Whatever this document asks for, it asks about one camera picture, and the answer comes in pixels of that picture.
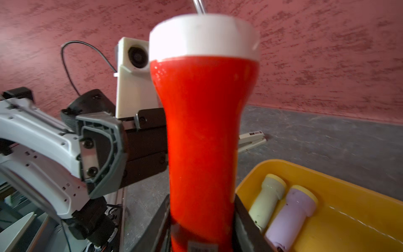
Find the red flashlight white head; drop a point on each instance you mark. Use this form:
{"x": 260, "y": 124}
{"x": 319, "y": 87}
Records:
{"x": 204, "y": 68}

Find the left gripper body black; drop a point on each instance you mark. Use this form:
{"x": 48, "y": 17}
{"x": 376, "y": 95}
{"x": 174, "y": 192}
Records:
{"x": 116, "y": 153}

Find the yellow plastic storage box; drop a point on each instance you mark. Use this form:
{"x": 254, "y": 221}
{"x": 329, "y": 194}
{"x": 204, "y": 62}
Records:
{"x": 349, "y": 218}

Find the purple flashlight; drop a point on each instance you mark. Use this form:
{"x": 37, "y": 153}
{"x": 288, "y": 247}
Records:
{"x": 300, "y": 204}

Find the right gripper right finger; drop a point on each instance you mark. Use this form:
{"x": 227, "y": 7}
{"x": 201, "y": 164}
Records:
{"x": 246, "y": 235}

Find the green flashlight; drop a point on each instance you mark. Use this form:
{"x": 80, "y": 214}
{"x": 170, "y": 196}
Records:
{"x": 272, "y": 190}

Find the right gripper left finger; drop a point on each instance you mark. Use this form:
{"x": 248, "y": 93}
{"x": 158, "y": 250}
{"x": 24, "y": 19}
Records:
{"x": 156, "y": 237}

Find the right corner aluminium post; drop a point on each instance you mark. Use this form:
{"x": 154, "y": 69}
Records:
{"x": 199, "y": 6}

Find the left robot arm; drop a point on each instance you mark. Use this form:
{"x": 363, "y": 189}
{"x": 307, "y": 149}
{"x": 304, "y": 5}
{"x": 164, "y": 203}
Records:
{"x": 76, "y": 168}

